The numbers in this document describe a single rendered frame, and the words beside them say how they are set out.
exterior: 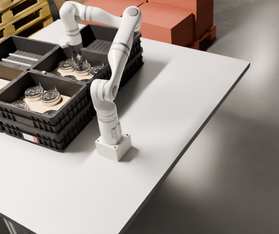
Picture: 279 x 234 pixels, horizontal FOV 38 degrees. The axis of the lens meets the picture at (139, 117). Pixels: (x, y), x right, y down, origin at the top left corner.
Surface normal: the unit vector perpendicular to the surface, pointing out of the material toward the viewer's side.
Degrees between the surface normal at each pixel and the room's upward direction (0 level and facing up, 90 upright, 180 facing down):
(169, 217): 0
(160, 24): 0
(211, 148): 0
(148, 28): 90
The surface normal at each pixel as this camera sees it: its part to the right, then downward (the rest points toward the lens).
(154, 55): -0.09, -0.78
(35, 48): -0.47, 0.58
